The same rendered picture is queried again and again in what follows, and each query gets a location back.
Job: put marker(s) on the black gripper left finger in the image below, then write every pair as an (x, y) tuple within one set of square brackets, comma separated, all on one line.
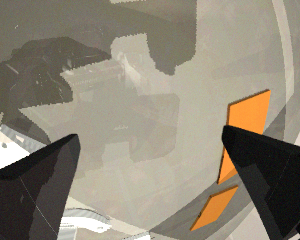
[(34, 190)]

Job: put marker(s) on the orange flat rectangular plate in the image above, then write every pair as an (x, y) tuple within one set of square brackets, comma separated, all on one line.
[(213, 207), (249, 114)]

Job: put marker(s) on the white rounded plate with two holes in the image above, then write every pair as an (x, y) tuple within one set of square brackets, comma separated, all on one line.
[(11, 149)]

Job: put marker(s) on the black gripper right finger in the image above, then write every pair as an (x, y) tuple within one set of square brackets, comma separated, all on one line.
[(270, 169)]

